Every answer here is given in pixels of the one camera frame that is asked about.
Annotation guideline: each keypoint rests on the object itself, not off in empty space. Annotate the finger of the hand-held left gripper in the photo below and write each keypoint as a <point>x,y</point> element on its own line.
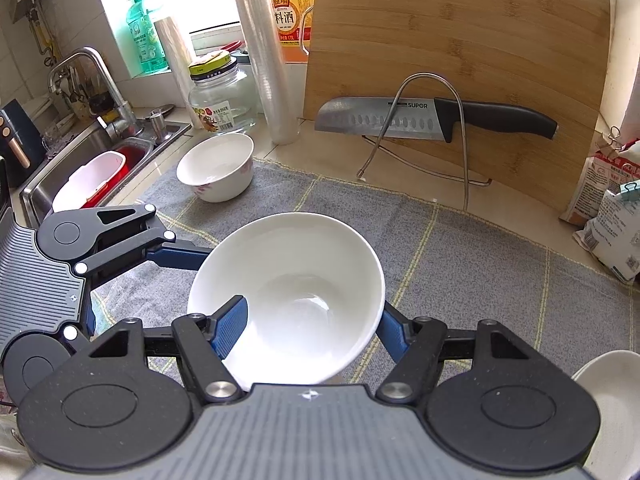
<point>91,317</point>
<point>175,258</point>

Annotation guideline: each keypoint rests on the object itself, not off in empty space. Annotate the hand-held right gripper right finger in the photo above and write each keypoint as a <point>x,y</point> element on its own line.
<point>392,335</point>

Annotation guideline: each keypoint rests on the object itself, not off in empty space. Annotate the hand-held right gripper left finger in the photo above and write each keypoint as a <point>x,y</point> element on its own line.
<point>232,327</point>

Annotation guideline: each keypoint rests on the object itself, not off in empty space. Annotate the white pink-flower bowl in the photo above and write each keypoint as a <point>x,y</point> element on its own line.
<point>300,270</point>
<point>215,160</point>

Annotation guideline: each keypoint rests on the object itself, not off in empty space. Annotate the white fruit-print deep plate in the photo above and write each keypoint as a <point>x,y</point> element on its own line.
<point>610,410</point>

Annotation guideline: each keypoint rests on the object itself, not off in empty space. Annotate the stainless steel sink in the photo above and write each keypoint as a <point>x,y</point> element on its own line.
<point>45,185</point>

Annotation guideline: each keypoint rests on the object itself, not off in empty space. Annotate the grey teal checked cloth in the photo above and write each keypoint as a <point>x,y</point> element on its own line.
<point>475,270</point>

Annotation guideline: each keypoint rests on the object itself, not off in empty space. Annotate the white plastic basin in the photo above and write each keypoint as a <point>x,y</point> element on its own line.
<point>90,180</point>

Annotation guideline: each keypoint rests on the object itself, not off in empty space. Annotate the glass jar yellow-green lid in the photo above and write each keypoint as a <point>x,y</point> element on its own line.
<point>225,100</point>

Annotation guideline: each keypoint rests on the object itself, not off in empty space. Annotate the metal faucet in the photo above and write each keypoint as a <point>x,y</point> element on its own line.
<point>107,77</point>

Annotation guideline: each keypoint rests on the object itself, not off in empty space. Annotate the short plastic wrap roll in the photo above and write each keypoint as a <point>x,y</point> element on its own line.
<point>175,55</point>

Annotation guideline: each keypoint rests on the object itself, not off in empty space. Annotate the tall plastic wrap roll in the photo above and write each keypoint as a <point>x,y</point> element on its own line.
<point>265,60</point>

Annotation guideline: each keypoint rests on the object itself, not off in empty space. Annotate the green dish soap bottle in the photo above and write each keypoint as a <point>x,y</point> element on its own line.
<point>145,35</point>

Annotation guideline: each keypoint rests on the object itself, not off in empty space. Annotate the white blue-print bag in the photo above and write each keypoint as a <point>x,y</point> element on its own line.
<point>607,240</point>

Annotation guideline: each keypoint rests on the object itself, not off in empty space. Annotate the white red-print bag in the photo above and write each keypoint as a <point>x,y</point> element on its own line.
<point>595,180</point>

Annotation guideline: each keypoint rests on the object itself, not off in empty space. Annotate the orange cooking wine jug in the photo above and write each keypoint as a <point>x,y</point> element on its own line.
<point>290,20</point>

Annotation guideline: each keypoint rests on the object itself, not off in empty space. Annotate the light blue binder clip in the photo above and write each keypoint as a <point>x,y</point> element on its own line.
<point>629,192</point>

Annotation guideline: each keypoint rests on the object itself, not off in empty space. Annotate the beige binder clip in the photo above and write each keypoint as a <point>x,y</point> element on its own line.
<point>612,139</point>

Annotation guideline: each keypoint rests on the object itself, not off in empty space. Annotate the bamboo cutting board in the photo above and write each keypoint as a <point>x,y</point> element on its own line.
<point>450,35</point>

